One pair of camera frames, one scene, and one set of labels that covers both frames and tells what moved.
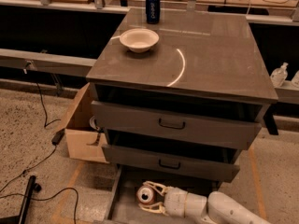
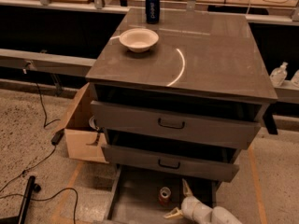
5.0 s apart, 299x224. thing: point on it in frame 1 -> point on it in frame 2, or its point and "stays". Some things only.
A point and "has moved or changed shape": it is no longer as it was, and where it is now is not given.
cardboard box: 84,142 stays
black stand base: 21,217 stays
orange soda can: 146,194 has moved or changed shape
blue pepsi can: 152,7 stays
